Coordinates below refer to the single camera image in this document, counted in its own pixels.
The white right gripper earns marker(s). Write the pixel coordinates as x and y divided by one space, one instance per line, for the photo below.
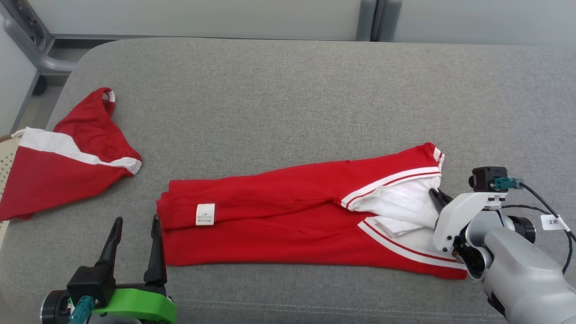
454 220

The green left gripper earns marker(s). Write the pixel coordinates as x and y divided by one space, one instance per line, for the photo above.
135 303

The red shorts with white stripe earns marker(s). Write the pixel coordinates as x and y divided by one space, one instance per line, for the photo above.
54 175

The red jersey with white sleeves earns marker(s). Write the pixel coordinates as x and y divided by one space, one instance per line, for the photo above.
279 211

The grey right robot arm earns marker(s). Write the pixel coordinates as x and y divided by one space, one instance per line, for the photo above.
526 274

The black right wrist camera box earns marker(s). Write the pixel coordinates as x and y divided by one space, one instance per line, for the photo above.
486 179

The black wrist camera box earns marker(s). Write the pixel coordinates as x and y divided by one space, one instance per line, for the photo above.
486 179
90 283

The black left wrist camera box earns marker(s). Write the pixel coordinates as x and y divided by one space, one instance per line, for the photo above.
90 283

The teal right camera connector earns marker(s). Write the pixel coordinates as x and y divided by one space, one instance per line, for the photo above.
506 183

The teal camera connector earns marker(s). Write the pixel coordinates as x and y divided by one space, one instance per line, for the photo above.
506 183
82 309

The teal left camera connector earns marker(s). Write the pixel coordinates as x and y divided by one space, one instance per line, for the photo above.
82 309

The grey double partition post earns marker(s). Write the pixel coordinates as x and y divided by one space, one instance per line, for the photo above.
365 20

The grey slanted partition post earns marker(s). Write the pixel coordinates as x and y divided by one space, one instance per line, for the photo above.
27 22

